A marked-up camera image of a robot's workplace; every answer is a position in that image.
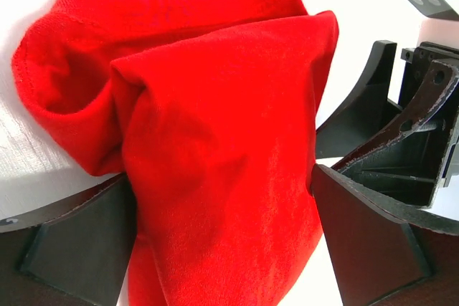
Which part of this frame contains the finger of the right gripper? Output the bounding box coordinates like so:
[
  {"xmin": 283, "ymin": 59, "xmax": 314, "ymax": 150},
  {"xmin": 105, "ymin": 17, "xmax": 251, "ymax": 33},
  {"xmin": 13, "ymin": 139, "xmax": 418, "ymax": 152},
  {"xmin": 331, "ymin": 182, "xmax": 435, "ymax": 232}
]
[
  {"xmin": 333, "ymin": 58, "xmax": 458, "ymax": 209},
  {"xmin": 316, "ymin": 40, "xmax": 402, "ymax": 158}
]

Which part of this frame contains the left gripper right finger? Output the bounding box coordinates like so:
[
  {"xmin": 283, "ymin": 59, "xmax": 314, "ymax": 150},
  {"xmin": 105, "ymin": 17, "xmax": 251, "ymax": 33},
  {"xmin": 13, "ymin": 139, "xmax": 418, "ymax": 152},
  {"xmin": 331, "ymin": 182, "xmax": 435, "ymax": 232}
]
[{"xmin": 311, "ymin": 164, "xmax": 458, "ymax": 305}]

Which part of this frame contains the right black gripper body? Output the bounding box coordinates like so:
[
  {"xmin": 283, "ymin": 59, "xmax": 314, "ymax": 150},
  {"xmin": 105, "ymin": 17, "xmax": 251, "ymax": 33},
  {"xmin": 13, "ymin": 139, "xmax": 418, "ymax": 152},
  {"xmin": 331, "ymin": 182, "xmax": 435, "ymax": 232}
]
[{"xmin": 397, "ymin": 42, "xmax": 458, "ymax": 105}]

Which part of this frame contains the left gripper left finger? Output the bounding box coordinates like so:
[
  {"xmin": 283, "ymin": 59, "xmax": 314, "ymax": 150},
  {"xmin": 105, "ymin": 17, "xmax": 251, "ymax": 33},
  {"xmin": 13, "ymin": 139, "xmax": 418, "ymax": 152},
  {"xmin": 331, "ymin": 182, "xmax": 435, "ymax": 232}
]
[{"xmin": 1, "ymin": 174, "xmax": 136, "ymax": 305}]

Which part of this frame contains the red t shirt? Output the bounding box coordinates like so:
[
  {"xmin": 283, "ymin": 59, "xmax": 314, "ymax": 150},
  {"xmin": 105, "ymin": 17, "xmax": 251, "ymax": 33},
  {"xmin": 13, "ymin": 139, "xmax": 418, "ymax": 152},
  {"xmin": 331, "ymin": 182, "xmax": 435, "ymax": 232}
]
[{"xmin": 11, "ymin": 0, "xmax": 339, "ymax": 305}]

